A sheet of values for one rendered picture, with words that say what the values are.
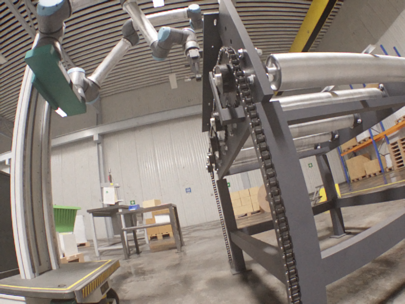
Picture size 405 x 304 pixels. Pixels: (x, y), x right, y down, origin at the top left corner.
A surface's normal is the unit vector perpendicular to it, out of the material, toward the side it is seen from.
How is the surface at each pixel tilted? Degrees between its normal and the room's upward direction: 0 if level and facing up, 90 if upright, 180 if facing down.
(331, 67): 121
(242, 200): 90
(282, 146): 90
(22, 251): 90
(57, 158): 90
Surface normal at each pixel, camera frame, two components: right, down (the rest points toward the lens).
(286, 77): 0.15, 0.51
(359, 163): 0.00, -0.28
